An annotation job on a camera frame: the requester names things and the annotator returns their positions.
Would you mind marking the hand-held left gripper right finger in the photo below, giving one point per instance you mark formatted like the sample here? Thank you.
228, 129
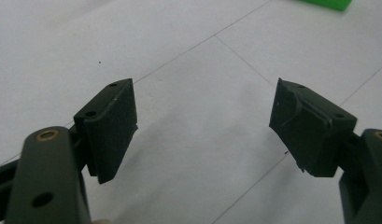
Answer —
310, 137

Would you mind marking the green plastic block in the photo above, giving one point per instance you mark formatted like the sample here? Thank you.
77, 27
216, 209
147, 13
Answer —
328, 3

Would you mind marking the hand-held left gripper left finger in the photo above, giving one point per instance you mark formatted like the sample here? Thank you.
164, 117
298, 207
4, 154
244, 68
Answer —
109, 130

